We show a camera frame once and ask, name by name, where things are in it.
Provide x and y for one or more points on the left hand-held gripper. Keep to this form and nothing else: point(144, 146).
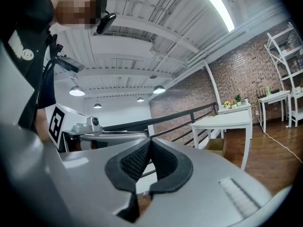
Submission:
point(56, 124)

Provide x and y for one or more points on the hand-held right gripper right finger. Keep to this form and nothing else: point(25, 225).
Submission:
point(201, 185)

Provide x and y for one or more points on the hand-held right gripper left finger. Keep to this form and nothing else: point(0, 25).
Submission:
point(94, 174)

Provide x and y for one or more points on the person's left forearm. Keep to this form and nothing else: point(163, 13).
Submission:
point(42, 124)

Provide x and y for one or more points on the small silver pendant lamp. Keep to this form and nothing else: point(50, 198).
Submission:
point(97, 106)
point(140, 99)

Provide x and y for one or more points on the brown cardboard box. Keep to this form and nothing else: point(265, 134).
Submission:
point(216, 146)

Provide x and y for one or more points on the black metal railing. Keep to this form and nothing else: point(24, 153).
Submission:
point(165, 120)

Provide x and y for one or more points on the large silver pendant lamp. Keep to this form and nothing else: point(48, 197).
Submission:
point(76, 90)
point(158, 89)

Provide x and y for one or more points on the large white table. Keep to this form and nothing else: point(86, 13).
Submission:
point(222, 123)

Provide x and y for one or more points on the yellow flower pot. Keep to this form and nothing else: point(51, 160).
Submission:
point(227, 103)

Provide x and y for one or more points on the white table with plants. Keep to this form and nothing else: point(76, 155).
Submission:
point(237, 107)

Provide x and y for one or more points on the pink flower pot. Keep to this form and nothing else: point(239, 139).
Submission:
point(234, 102)

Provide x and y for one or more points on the green potted plant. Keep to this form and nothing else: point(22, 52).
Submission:
point(238, 98)

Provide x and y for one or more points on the white curved pipe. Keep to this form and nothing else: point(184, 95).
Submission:
point(212, 84)

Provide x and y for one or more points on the narrow white side table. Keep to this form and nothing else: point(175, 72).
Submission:
point(273, 98)

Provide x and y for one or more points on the green bottle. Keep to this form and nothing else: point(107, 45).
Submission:
point(268, 90)

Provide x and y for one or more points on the person's head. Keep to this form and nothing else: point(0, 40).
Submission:
point(73, 6)

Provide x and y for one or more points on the white ladder shelf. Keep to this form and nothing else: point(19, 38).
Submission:
point(285, 55)

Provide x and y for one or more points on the long ceiling tube light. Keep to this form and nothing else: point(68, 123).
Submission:
point(219, 8)

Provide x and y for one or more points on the black head camera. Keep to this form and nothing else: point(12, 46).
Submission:
point(106, 22)

